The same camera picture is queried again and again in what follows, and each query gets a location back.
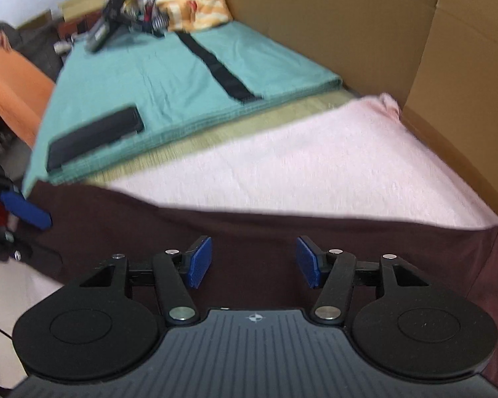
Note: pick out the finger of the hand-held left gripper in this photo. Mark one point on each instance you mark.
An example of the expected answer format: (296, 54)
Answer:
(12, 242)
(25, 211)

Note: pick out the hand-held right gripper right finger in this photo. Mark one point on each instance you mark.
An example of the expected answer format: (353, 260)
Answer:
(309, 263)

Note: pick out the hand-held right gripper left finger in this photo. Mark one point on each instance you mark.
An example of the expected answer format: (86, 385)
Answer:
(199, 263)

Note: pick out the maroon long-sleeved top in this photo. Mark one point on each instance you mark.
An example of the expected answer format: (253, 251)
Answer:
(253, 224)

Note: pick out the black phone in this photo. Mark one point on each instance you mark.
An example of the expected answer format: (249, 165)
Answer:
(95, 137)

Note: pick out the green woven mat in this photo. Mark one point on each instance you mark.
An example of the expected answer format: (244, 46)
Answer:
(253, 120)

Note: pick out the teal folded blanket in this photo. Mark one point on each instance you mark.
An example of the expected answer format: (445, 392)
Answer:
(149, 83)

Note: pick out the black grey hand tool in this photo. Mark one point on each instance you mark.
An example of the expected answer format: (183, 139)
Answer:
(101, 33)

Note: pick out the light wooden box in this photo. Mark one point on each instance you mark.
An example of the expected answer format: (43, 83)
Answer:
(79, 6)

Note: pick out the black white striped cloth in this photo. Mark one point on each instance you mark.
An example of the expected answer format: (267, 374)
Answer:
(157, 20)

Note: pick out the orange striped cloth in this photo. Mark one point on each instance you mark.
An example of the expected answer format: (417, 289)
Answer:
(203, 4)

